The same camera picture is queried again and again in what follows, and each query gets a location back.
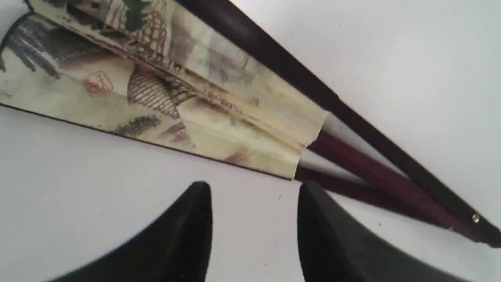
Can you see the painted paper folding fan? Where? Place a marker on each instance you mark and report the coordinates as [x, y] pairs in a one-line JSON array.
[[199, 76]]

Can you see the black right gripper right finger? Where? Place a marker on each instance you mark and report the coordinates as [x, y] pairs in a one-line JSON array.
[[334, 247]]

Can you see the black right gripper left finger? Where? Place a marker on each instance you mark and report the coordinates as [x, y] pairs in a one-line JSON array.
[[175, 247]]

